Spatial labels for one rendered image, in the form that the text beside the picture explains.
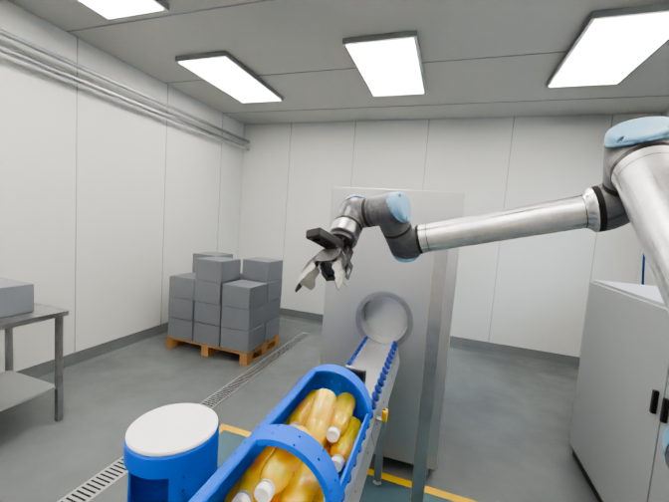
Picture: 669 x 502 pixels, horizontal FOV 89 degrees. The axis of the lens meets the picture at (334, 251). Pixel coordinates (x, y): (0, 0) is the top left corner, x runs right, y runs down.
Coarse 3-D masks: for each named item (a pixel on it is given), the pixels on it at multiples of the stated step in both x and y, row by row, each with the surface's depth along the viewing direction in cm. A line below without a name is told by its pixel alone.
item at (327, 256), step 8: (336, 232) 95; (344, 232) 95; (344, 240) 96; (352, 240) 96; (328, 248) 92; (336, 248) 91; (344, 248) 96; (320, 256) 91; (328, 256) 90; (336, 256) 88; (320, 264) 90; (328, 264) 90; (328, 272) 93; (328, 280) 94
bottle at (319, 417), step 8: (320, 392) 108; (328, 392) 107; (320, 400) 105; (328, 400) 106; (312, 408) 104; (320, 408) 103; (328, 408) 104; (312, 416) 101; (320, 416) 101; (328, 416) 102; (304, 424) 101; (312, 424) 98; (320, 424) 99; (328, 424) 101; (312, 432) 97; (320, 432) 97; (320, 440) 96
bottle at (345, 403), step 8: (344, 392) 120; (336, 400) 116; (344, 400) 115; (352, 400) 117; (336, 408) 110; (344, 408) 110; (352, 408) 114; (336, 416) 105; (344, 416) 107; (336, 424) 103; (344, 424) 105; (344, 432) 105
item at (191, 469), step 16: (128, 448) 102; (208, 448) 108; (128, 464) 101; (144, 464) 99; (160, 464) 99; (176, 464) 100; (192, 464) 103; (208, 464) 109; (128, 480) 113; (144, 480) 120; (160, 480) 125; (176, 480) 101; (192, 480) 104; (128, 496) 113; (144, 496) 121; (160, 496) 125; (176, 496) 101; (192, 496) 104
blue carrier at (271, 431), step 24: (312, 384) 125; (336, 384) 122; (360, 384) 117; (288, 408) 118; (360, 408) 120; (264, 432) 82; (288, 432) 81; (360, 432) 103; (240, 456) 74; (312, 456) 77; (216, 480) 67; (336, 480) 80
